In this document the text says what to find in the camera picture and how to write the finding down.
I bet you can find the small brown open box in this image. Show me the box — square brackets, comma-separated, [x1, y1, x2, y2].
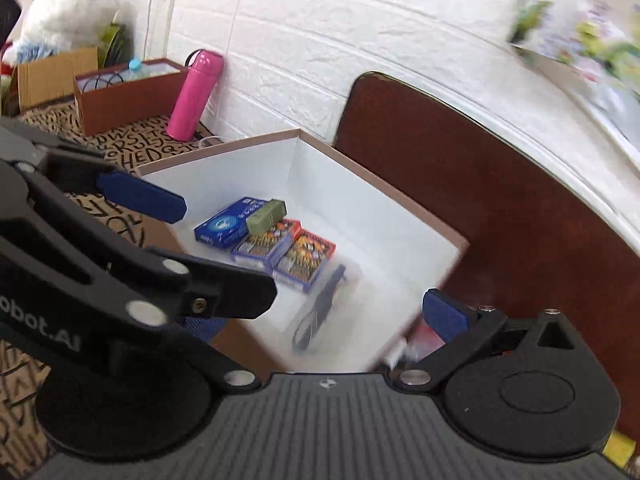
[73, 58, 190, 136]

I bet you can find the plain cardboard box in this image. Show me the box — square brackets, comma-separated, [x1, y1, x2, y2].
[16, 46, 99, 112]

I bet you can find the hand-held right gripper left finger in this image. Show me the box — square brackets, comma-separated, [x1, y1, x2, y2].
[183, 316, 263, 394]

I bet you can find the plain blue playing card box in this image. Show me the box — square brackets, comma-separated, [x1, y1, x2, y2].
[193, 197, 271, 249]

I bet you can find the large brown cardboard box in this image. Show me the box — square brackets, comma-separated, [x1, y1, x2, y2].
[134, 129, 471, 377]

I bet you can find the pink thermos bottle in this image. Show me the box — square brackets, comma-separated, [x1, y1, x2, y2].
[166, 49, 225, 142]

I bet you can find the floral wall poster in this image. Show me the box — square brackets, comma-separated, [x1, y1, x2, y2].
[506, 0, 640, 163]

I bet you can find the clear plastic tube case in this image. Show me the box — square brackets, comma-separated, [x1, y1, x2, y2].
[289, 262, 364, 357]

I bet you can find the white plush toy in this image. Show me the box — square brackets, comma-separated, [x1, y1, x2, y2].
[9, 0, 143, 63]

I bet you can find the dark print playing card box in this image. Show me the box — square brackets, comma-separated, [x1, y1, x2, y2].
[272, 231, 337, 294]

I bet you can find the brown wooden headboard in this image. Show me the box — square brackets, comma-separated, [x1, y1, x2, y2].
[332, 72, 640, 461]

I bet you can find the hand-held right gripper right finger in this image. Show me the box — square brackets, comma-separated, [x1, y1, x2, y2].
[395, 287, 589, 393]

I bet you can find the letter print blanket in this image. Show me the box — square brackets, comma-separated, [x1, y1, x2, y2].
[0, 109, 223, 463]

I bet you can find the tiger print playing card box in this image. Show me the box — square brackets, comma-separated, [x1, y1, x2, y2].
[230, 218, 304, 267]

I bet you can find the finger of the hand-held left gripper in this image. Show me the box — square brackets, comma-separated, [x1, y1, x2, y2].
[45, 147, 189, 225]
[106, 246, 279, 322]

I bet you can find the olive green small box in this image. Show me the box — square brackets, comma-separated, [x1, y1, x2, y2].
[244, 199, 289, 236]

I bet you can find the yellow item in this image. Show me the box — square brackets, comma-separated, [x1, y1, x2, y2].
[601, 429, 639, 467]

